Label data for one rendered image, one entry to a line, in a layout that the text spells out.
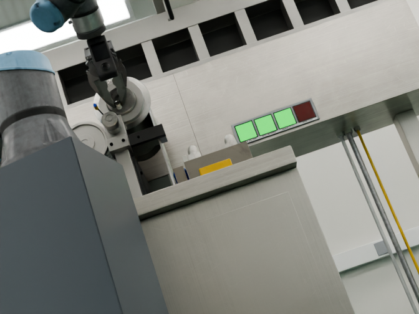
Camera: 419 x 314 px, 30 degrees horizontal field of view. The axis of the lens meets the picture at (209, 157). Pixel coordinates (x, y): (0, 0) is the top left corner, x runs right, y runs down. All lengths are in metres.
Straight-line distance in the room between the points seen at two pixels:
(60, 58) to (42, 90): 1.11
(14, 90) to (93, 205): 0.28
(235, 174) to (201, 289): 0.24
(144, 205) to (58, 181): 0.40
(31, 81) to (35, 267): 0.33
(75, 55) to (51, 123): 1.15
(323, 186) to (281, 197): 3.07
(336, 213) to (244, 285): 3.09
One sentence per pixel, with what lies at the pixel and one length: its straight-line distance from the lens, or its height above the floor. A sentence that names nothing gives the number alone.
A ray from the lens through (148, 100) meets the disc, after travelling 2.00.
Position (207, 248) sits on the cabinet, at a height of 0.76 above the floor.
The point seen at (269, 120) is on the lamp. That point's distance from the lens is 2.29.
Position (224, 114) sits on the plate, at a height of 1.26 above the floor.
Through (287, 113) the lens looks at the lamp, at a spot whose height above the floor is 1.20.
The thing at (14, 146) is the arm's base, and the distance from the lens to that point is 1.32.
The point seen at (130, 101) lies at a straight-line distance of 1.98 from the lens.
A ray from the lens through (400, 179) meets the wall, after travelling 4.74.
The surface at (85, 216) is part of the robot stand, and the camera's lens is 1.20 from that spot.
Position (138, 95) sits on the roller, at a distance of 2.00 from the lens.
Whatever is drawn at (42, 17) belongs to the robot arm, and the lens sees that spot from 1.75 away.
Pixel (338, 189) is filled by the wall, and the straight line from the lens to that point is 4.68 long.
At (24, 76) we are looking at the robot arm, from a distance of 1.38.
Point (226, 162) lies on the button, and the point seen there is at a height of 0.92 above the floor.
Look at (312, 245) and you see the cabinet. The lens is 1.59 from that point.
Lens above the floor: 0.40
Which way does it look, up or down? 19 degrees up
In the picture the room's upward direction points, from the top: 20 degrees counter-clockwise
